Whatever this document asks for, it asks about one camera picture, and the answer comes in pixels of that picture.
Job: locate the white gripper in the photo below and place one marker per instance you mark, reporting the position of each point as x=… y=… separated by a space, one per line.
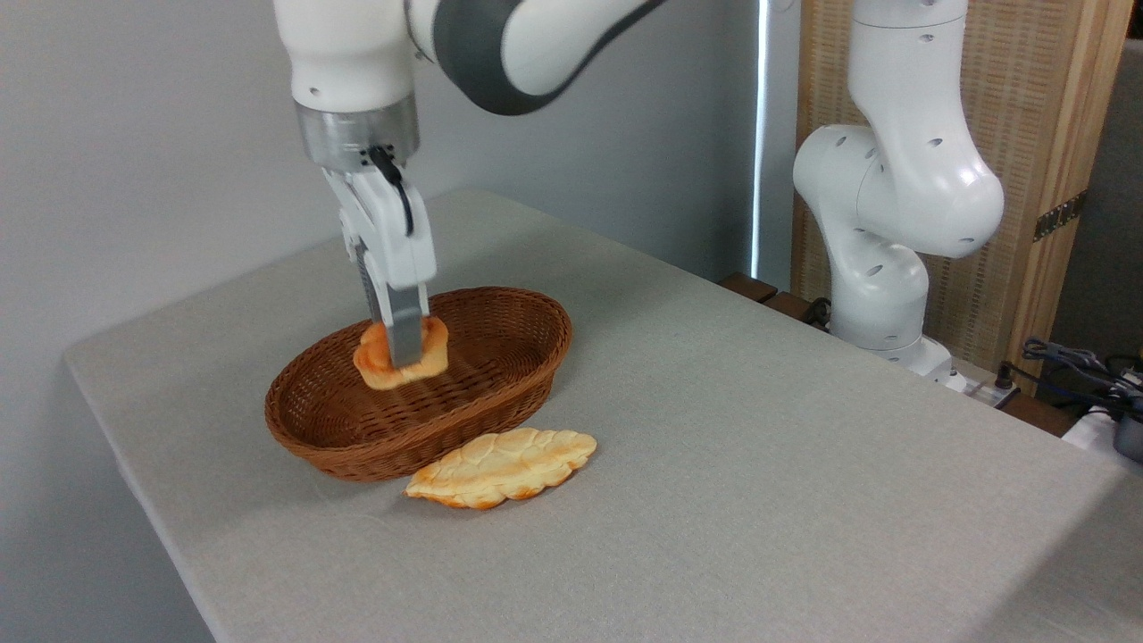
x=388 y=237

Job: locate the small orange bread roll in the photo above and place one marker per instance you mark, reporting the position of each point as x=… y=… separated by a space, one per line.
x=373 y=362

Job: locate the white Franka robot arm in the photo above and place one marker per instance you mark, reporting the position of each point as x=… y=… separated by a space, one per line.
x=893 y=179

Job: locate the brown wicker basket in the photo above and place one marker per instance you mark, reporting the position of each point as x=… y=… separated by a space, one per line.
x=357 y=429

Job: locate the long pale braided bread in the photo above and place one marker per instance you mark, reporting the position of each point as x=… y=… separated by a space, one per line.
x=500 y=469

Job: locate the grey tablecloth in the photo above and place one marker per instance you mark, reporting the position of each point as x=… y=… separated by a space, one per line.
x=759 y=464

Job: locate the metal screen hinge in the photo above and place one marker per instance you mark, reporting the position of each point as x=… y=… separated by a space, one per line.
x=1059 y=216

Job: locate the grey box device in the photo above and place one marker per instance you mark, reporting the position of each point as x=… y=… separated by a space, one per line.
x=1130 y=438

